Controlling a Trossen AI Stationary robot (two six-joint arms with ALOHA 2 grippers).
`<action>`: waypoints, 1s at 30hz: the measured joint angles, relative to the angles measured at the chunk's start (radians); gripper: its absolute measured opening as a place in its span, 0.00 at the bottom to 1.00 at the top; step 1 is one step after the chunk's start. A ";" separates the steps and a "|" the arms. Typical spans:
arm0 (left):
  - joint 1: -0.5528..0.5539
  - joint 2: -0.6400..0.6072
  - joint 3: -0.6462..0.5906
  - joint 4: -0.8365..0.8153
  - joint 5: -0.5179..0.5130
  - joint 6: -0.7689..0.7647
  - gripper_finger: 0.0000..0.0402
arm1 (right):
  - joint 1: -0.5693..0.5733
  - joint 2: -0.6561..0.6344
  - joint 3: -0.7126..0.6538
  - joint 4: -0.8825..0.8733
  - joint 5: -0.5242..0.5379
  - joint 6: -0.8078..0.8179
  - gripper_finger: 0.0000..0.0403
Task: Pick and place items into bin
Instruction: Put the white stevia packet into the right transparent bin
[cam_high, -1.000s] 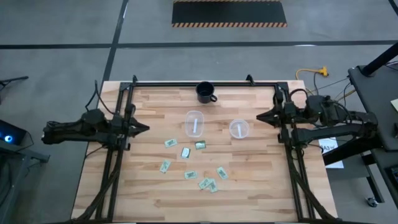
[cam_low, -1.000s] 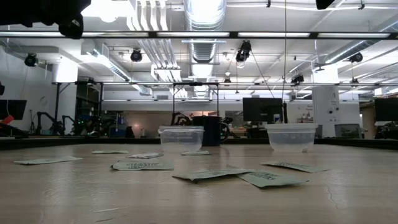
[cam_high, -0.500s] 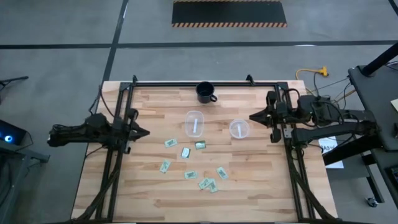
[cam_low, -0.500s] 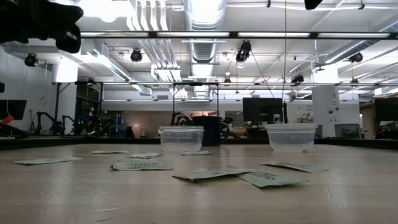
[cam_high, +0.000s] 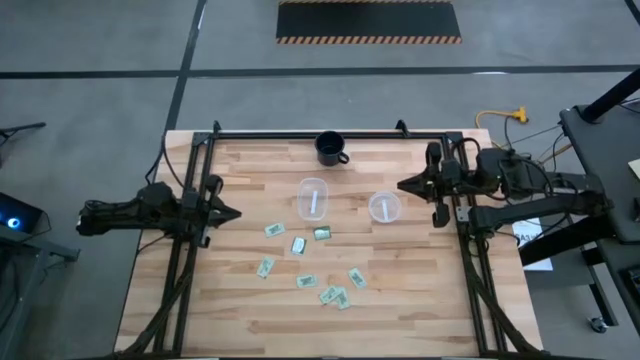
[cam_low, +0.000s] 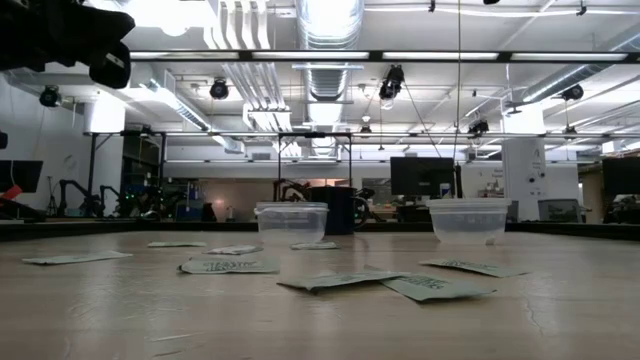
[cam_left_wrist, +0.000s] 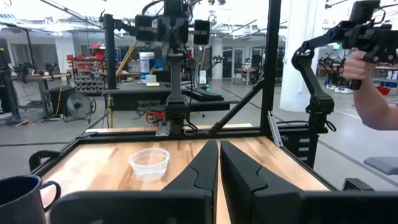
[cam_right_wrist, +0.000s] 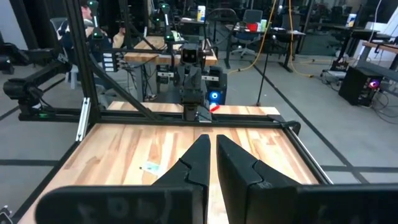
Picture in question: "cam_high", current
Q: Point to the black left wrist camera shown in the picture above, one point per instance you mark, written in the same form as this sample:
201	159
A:
192	200

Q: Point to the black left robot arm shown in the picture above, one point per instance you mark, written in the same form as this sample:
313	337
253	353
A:
125	210

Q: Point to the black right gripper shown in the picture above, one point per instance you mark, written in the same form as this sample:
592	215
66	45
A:
436	190

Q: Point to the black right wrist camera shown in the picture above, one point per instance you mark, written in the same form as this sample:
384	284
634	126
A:
451	172

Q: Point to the grey metal stand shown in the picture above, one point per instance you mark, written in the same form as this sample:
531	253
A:
30	245

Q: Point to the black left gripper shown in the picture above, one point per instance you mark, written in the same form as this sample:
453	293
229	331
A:
210	220

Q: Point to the round clear plastic container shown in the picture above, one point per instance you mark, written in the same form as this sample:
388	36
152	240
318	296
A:
375	207

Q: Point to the black hazard-striped floor mat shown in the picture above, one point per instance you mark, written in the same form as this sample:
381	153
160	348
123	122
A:
367	20

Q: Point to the caster wheel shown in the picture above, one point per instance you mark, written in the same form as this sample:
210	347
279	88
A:
598	325

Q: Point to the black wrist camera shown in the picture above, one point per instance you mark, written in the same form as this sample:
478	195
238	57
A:
192	200
451	172

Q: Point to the black mug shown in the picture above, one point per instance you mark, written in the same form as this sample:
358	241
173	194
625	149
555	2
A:
329	152

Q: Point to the rectangular clear plastic container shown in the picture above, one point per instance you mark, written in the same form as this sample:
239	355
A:
306	200

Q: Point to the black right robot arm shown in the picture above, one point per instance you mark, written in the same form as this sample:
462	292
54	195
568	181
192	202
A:
540	207

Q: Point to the black computer with blue light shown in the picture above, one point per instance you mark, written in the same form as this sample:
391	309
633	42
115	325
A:
15	212

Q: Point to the black pole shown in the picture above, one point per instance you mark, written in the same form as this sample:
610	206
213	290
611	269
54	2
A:
612	95

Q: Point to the black tripod leg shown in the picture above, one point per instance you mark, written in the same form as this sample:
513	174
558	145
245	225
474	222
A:
25	127

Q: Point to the white paper sheet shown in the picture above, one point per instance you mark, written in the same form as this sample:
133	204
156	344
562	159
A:
537	260

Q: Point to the black side table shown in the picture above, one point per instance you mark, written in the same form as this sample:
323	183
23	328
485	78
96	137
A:
605	165

